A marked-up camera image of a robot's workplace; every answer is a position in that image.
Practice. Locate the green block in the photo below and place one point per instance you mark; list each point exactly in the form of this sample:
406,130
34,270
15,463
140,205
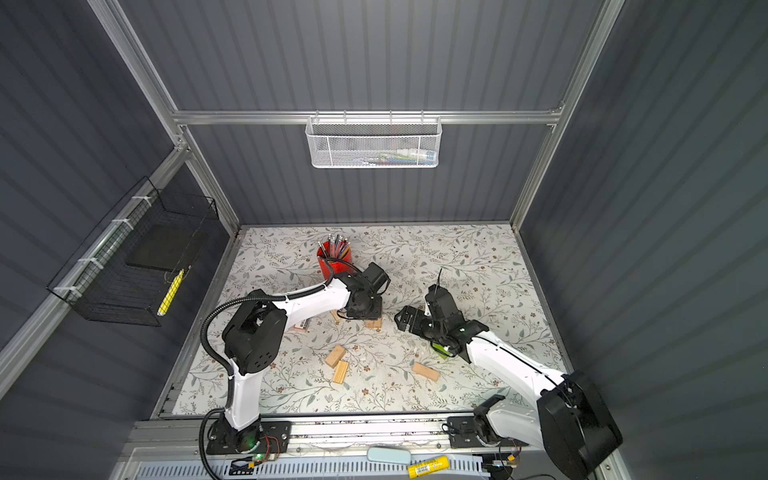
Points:
440,350

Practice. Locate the black wire basket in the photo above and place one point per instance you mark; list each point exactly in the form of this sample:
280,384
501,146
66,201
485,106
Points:
125,273

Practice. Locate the floral table mat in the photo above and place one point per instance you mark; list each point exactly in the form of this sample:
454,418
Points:
481,265

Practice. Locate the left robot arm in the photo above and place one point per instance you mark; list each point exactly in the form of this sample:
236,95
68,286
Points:
244,336

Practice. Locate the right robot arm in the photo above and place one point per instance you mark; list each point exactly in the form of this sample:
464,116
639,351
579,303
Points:
562,413

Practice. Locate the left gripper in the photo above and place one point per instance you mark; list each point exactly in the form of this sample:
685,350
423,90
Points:
375,315

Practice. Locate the yellow highlighter in basket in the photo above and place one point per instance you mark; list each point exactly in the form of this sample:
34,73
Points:
170,294

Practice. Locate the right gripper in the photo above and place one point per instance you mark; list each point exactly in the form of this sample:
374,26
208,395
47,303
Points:
416,324

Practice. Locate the red pen cup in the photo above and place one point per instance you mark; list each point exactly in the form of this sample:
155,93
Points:
334,256

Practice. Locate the light blue eraser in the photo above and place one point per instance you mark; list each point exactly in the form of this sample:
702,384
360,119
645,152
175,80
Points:
390,455

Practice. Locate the white wire basket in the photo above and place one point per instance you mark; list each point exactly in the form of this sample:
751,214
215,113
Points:
391,144

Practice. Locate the yellow glue stick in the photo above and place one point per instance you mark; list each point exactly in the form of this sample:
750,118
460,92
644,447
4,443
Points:
428,467

